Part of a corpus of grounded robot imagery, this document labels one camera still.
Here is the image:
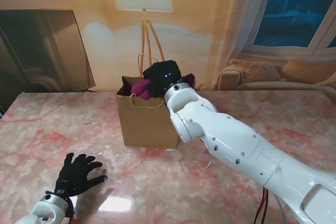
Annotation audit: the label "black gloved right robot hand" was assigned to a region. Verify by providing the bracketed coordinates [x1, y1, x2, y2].
[143, 60, 184, 98]

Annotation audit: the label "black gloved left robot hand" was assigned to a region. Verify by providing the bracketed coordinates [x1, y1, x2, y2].
[54, 152, 109, 197]

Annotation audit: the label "magenta shorts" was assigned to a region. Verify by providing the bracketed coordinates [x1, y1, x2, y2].
[130, 73, 196, 101]

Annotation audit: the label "kraft paper bag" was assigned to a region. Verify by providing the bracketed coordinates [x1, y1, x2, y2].
[115, 52, 181, 150]

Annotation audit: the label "clear plastic film scrap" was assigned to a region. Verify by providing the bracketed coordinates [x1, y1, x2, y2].
[68, 112, 95, 127]

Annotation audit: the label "printed room scene backdrop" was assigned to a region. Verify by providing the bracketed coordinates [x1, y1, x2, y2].
[0, 0, 336, 94]

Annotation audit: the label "dark grey leaning panel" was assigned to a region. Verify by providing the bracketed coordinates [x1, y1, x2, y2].
[0, 9, 96, 114]

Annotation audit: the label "left arm red black cables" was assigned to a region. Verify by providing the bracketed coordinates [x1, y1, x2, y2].
[66, 197, 76, 223]

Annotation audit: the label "grey right arm cable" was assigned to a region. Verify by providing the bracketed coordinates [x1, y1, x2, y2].
[274, 194, 287, 224]

